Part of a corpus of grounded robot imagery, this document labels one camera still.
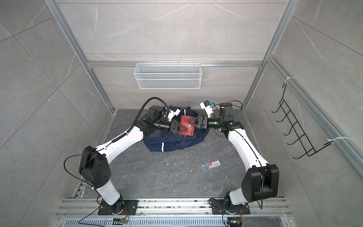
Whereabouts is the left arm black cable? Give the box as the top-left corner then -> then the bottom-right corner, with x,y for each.
63,96 -> 169,188

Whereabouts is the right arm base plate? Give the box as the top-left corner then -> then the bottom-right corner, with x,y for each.
208,198 -> 251,215

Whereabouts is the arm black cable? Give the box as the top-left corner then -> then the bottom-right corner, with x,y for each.
63,96 -> 169,188
226,100 -> 244,110

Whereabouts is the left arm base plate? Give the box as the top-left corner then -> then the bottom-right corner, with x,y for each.
97,200 -> 139,215

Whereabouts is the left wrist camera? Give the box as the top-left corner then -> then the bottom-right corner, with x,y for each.
166,107 -> 181,122

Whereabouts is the red leather wallet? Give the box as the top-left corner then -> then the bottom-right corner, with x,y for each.
179,115 -> 195,136

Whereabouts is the navy blue backpack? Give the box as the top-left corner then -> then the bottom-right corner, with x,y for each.
143,108 -> 209,152

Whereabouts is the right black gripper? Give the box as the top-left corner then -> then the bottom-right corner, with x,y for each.
190,117 -> 224,131

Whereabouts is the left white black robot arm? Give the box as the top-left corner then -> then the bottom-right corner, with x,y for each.
78,106 -> 187,206

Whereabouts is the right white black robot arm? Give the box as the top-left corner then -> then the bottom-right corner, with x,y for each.
188,116 -> 279,213

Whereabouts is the black wire hook rack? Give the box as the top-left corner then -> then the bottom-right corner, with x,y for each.
271,83 -> 333,160

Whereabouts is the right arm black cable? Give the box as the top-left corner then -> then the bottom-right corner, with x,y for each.
226,100 -> 244,110

